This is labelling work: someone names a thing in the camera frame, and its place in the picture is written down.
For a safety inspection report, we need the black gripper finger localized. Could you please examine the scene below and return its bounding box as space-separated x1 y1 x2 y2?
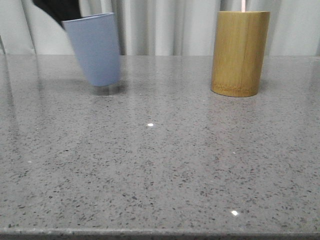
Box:
32 0 82 30

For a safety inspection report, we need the blue plastic cup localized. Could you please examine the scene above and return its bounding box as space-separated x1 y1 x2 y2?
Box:
62 12 120 87

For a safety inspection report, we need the grey pleated curtain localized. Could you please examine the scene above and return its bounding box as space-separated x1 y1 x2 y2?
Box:
0 0 320 56

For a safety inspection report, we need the bamboo cylindrical holder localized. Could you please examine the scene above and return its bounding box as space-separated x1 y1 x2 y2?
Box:
211 11 270 97

